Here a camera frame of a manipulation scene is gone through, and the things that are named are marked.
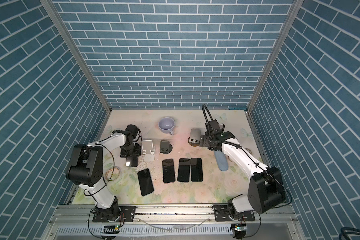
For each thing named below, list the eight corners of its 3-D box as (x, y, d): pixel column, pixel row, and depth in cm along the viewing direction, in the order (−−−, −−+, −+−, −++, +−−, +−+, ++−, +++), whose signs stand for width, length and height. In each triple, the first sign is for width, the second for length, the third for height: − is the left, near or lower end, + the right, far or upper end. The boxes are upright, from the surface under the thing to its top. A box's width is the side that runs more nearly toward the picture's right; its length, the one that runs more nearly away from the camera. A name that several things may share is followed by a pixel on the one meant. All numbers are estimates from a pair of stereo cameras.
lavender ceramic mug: (158, 137, 105) (156, 132, 100) (160, 122, 114) (159, 117, 109) (173, 137, 105) (173, 132, 101) (174, 122, 114) (174, 117, 110)
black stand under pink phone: (160, 153, 97) (159, 148, 92) (162, 145, 101) (160, 139, 96) (171, 154, 97) (171, 148, 92) (172, 145, 101) (171, 139, 96)
